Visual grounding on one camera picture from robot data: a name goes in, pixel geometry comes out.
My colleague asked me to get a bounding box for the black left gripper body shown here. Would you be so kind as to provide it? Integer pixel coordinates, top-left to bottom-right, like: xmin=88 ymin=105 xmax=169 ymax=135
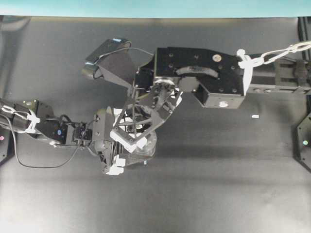
xmin=72 ymin=107 xmax=122 ymax=173

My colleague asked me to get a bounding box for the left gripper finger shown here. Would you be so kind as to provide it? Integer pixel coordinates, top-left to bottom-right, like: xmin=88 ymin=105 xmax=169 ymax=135
xmin=110 ymin=128 xmax=147 ymax=153
xmin=105 ymin=155 xmax=125 ymax=176

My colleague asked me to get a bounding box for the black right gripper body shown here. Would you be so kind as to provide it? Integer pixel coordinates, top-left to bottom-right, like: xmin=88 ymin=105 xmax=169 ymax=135
xmin=135 ymin=67 xmax=183 ymax=114

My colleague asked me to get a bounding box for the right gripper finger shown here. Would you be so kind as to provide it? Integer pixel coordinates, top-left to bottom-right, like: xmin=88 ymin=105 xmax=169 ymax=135
xmin=112 ymin=93 xmax=136 ymax=131
xmin=131 ymin=97 xmax=182 ymax=143

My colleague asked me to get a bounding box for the clear plastic bottle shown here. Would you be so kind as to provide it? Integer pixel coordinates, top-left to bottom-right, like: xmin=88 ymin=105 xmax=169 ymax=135
xmin=127 ymin=132 xmax=157 ymax=166

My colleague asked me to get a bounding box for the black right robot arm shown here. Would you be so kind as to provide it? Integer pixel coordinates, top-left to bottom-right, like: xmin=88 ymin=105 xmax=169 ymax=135
xmin=110 ymin=47 xmax=311 ymax=147

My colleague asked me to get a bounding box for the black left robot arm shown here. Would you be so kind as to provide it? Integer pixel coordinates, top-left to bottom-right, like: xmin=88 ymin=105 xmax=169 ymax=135
xmin=0 ymin=100 xmax=157 ymax=175

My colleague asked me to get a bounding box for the black left base stand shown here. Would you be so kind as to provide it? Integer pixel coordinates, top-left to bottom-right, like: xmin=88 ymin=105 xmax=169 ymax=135
xmin=0 ymin=129 xmax=14 ymax=165

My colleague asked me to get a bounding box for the black base stand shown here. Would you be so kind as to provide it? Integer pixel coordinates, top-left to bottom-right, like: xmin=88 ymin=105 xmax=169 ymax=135
xmin=0 ymin=129 xmax=14 ymax=165
xmin=292 ymin=113 xmax=311 ymax=174

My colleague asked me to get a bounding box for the black right base stand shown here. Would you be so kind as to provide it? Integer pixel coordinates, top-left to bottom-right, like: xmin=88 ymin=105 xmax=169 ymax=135
xmin=292 ymin=113 xmax=311 ymax=174

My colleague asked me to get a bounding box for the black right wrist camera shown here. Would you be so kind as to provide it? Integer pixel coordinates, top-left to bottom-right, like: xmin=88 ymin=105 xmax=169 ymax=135
xmin=81 ymin=38 xmax=136 ymax=88

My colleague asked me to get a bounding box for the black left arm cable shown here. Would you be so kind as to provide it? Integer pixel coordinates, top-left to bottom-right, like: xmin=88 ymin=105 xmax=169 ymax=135
xmin=0 ymin=101 xmax=98 ymax=168

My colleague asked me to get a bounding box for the white right arm cable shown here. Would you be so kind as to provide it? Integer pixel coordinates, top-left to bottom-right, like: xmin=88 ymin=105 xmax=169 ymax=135
xmin=236 ymin=40 xmax=311 ymax=95

